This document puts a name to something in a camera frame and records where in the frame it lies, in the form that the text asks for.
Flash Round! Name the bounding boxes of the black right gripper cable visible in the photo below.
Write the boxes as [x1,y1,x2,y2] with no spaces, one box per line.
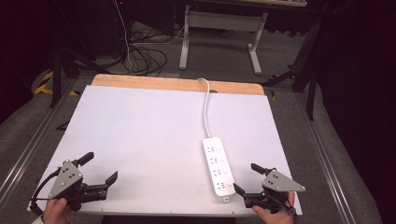
[279,193,299,224]

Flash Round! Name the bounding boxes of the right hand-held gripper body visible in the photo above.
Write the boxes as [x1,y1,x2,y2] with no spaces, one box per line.
[243,168,306,216]

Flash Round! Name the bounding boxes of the yellow black floor tape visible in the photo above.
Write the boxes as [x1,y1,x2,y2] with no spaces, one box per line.
[34,70,79,97]

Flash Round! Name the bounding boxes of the black floor cable coil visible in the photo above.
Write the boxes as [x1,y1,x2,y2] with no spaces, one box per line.
[123,43,169,77]

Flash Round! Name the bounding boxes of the thin white floor cable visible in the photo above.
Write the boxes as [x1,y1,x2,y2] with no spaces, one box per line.
[113,0,135,76]

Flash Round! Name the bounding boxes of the black metal stand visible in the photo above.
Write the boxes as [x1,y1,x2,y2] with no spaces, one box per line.
[49,0,110,109]
[261,18,325,121]

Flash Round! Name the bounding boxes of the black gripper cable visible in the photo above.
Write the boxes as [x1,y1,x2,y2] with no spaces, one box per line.
[279,193,299,224]
[29,167,62,217]

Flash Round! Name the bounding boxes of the white metal desk frame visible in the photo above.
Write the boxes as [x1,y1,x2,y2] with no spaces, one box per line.
[178,4,269,76]

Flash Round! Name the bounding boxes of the person's left hand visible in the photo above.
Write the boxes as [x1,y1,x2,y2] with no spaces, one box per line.
[41,197,75,224]

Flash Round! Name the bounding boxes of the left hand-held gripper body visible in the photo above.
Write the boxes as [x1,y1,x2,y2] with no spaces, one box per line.
[47,159,108,213]

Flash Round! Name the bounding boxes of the white power strip cable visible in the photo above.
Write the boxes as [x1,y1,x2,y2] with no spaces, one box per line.
[197,77,214,139]

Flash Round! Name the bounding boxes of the person's right hand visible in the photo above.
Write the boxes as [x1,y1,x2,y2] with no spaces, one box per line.
[251,190,296,224]

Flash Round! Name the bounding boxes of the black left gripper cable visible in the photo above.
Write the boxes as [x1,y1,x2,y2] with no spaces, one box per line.
[29,167,62,217]

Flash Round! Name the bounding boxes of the aluminium floor rail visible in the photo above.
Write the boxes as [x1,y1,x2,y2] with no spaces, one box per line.
[0,77,78,202]
[293,91,359,224]

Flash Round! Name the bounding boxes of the white table cover board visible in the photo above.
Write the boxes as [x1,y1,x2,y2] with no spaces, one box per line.
[27,84,304,217]

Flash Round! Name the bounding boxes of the white power strip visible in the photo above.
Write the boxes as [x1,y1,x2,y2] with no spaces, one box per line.
[202,136,236,203]

